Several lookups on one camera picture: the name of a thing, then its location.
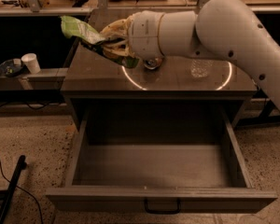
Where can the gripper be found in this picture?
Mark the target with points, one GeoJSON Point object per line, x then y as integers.
{"type": "Point", "coordinates": [145, 34]}

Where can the green rice chip bag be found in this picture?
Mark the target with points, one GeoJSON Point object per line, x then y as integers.
{"type": "Point", "coordinates": [93, 39]}

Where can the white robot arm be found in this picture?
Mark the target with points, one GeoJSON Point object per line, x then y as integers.
{"type": "Point", "coordinates": [222, 29]}

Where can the open grey top drawer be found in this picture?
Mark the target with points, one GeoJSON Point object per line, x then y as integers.
{"type": "Point", "coordinates": [185, 152]}

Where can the grey cabinet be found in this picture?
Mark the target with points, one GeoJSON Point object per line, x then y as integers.
{"type": "Point", "coordinates": [90, 73]}

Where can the grey side shelf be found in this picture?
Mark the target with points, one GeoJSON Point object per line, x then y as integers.
{"type": "Point", "coordinates": [46, 79]}

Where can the clear plastic water bottle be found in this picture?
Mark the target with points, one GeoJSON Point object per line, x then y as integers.
{"type": "Point", "coordinates": [200, 68]}

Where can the white paper cup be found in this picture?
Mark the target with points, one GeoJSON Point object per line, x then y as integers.
{"type": "Point", "coordinates": [31, 62]}

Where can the dark round dish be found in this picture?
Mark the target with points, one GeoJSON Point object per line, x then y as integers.
{"type": "Point", "coordinates": [11, 68]}

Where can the black metal stand leg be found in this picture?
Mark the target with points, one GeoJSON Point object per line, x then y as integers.
{"type": "Point", "coordinates": [21, 165]}

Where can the black drawer handle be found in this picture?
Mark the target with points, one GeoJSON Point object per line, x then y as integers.
{"type": "Point", "coordinates": [162, 207]}

